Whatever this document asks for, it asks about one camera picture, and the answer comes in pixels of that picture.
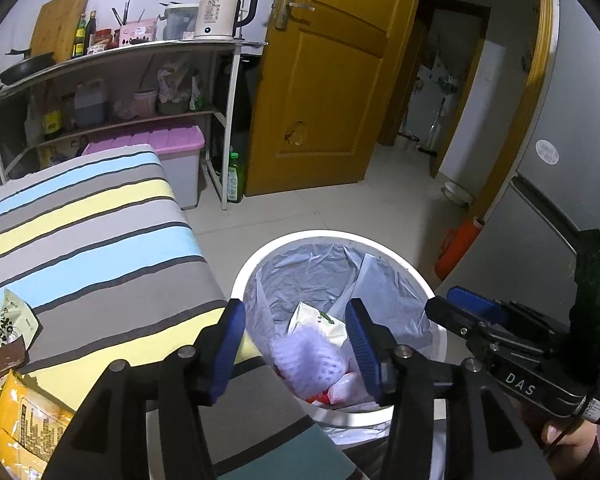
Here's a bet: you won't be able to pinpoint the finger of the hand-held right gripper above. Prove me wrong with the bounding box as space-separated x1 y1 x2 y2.
424 296 551 358
447 285 573 336

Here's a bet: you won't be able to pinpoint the red plastic bag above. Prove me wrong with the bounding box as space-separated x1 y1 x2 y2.
305 370 361 406

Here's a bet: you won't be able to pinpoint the yellow printed bag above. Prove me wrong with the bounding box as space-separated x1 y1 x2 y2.
37 145 81 168

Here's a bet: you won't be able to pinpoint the green oil bottle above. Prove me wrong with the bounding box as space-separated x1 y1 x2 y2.
72 12 88 57

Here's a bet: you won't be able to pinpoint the pink plastic bucket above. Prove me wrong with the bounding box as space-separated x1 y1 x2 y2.
132 89 158 117

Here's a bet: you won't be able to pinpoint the dark glossy wrapper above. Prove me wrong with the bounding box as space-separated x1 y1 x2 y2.
0 340 28 386

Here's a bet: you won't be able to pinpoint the white trash bin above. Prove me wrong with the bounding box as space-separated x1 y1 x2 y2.
231 230 448 428

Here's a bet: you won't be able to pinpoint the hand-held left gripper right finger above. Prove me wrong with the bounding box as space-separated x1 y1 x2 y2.
344 297 556 480

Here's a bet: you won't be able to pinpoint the crumpled plastic bags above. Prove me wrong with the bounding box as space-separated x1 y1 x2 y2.
156 57 205 115

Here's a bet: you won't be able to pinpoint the white metal kitchen rack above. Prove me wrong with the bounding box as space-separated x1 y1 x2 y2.
0 39 268 211

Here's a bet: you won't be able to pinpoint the foam fruit net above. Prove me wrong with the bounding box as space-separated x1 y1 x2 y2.
271 332 346 397

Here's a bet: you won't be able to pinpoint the grey water pitcher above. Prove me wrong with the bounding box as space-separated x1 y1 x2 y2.
162 4 200 41

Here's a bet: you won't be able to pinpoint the pale green printed packet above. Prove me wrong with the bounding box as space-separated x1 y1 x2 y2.
0 289 41 356

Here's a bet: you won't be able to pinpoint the metal door handle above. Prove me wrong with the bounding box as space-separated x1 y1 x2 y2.
274 0 316 30

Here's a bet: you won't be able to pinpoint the yellow label sauce bottle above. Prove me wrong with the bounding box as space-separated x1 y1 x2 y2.
41 95 63 141

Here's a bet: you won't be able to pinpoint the wooden door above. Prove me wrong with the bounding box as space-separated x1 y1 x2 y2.
245 0 426 198

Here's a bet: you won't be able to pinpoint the pink lid storage box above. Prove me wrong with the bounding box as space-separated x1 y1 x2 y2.
82 125 205 211

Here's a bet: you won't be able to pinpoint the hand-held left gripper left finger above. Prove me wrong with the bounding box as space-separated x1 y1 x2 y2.
42 299 247 480

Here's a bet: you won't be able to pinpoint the green glass bottle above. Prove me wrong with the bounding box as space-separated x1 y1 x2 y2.
225 152 246 204

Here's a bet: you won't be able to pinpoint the dark plastic jug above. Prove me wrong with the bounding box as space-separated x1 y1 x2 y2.
73 79 106 128

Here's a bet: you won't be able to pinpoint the translucent bin liner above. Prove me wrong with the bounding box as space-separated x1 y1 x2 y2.
242 242 433 446

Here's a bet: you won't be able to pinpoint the white electric kettle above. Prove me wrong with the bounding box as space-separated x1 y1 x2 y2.
195 0 259 41

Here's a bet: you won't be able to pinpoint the orange plastic container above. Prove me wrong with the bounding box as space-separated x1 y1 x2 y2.
434 217 486 281

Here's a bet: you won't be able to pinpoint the white bowl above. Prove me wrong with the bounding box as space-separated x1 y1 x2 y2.
441 181 473 207

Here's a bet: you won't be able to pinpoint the pink utensil holder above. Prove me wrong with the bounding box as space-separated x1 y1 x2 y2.
117 17 159 47

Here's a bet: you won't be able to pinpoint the black frying pan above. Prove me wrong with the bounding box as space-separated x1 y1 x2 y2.
0 49 56 86

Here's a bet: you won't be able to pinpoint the white refrigerator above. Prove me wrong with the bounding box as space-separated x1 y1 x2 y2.
405 52 461 148

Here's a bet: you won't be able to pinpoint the wooden cutting board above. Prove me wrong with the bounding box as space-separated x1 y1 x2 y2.
30 0 92 61

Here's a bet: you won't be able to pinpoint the dark chopsticks bundle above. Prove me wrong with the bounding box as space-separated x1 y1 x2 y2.
111 1 146 26

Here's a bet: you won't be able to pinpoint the large yellow snack packet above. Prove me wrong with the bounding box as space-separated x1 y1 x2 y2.
0 370 76 480

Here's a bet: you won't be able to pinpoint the grey refrigerator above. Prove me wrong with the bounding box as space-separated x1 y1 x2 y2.
480 0 600 361

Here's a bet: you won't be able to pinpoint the striped bed cover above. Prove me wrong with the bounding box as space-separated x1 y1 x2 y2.
0 142 366 480

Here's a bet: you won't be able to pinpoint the white plastic bag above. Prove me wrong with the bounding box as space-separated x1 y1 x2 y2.
327 372 373 405

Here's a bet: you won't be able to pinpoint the wooden door frame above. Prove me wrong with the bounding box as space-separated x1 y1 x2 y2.
472 0 556 221

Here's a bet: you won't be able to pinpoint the person's right hand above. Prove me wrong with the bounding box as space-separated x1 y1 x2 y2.
522 405 600 466

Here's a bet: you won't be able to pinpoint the red lid jar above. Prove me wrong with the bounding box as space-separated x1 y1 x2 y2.
94 27 118 53

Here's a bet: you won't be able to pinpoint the white plastic bottle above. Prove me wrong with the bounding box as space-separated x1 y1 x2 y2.
24 97 43 143

